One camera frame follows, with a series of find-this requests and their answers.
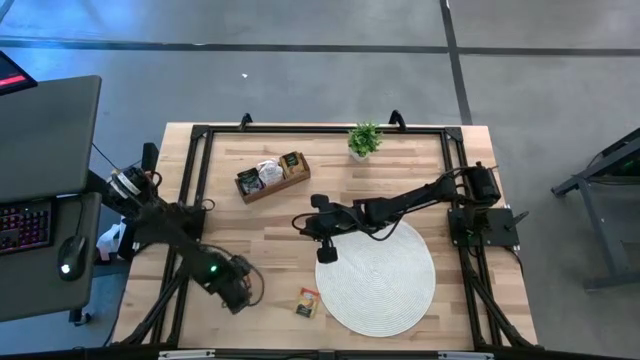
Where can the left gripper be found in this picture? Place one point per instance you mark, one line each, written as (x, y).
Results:
(237, 292)

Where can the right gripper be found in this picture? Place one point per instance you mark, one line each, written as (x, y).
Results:
(330, 222)

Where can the mango black tea packet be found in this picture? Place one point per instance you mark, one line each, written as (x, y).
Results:
(294, 164)
(306, 302)

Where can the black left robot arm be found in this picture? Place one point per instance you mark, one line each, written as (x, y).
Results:
(170, 230)

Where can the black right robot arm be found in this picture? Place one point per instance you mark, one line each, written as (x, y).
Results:
(405, 200)

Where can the wooden tea organizer box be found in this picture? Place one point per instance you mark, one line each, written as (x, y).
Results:
(280, 189)

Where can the white round woven placemat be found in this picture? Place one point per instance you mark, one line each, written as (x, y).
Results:
(380, 285)

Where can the green plant in white pot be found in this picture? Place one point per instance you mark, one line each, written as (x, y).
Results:
(364, 140)

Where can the black table clamp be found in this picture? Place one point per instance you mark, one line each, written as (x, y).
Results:
(245, 121)
(397, 119)

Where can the white crumpled cloth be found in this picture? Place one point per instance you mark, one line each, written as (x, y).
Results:
(110, 242)

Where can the black computer mouse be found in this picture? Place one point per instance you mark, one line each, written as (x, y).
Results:
(71, 257)

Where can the backlit black keyboard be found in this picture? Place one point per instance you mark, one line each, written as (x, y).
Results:
(25, 225)

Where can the grey office desk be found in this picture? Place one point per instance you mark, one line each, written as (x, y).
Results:
(45, 140)

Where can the black metal side table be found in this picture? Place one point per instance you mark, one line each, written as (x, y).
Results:
(600, 215)

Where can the monitor with red screen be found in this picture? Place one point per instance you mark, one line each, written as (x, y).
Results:
(12, 75)

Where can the white metal bracket bar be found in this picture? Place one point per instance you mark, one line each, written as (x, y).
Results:
(466, 355)
(186, 354)

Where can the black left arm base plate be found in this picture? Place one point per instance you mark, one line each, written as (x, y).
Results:
(196, 222)

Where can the black aluminium rig frame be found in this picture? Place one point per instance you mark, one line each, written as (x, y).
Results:
(325, 130)

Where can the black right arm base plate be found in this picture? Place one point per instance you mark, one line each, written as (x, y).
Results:
(495, 227)

